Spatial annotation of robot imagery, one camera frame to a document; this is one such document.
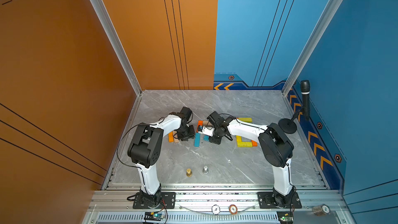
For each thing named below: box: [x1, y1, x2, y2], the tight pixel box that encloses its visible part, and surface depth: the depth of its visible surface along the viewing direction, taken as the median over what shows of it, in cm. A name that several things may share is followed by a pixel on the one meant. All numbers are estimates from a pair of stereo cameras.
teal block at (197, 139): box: [193, 132, 201, 148], surface depth 95 cm
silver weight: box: [202, 165, 209, 175], surface depth 82 cm
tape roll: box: [311, 203, 331, 217], surface depth 67 cm
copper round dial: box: [228, 204, 238, 215], surface depth 72 cm
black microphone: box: [300, 79, 311, 121], surface depth 82 cm
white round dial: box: [211, 204, 221, 216], surface depth 72 cm
